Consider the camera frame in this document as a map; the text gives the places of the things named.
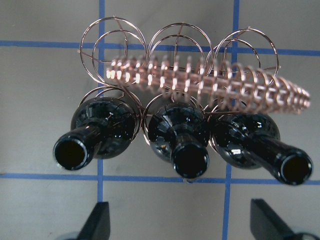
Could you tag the copper wire bottle basket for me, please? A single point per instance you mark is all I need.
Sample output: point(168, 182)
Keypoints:
point(229, 86)

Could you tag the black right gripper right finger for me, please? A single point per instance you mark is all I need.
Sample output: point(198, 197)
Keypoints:
point(266, 224)

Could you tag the dark wine bottle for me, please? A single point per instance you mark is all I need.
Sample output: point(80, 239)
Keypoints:
point(179, 134)
point(252, 141)
point(101, 128)

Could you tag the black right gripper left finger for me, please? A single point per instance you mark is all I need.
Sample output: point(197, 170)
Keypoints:
point(98, 224)

